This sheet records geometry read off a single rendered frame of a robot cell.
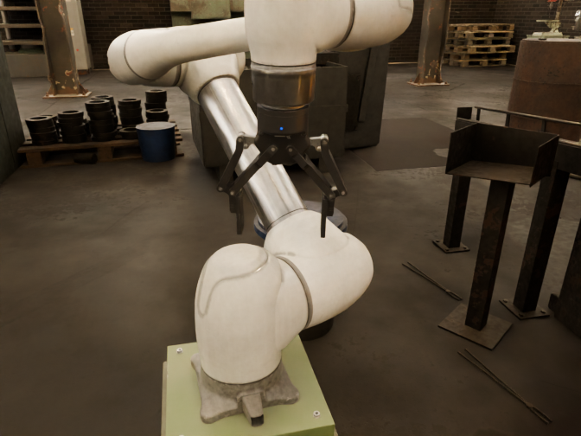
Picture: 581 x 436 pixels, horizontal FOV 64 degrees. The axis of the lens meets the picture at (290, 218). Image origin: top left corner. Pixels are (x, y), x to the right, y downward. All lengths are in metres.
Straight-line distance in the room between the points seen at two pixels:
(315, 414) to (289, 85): 0.56
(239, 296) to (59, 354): 1.14
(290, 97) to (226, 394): 0.53
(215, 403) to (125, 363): 0.84
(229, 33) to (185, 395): 0.66
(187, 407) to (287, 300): 0.27
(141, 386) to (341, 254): 0.90
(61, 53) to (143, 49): 6.46
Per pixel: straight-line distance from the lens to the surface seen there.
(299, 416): 0.90
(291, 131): 0.66
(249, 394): 0.88
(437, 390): 1.60
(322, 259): 0.90
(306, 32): 0.63
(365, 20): 0.70
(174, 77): 1.14
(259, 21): 0.63
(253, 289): 0.78
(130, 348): 1.77
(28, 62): 10.17
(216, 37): 0.89
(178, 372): 1.01
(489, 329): 1.90
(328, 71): 3.28
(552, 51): 4.16
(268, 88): 0.64
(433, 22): 8.22
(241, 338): 0.81
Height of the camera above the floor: 1.06
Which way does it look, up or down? 24 degrees down
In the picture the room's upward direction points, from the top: straight up
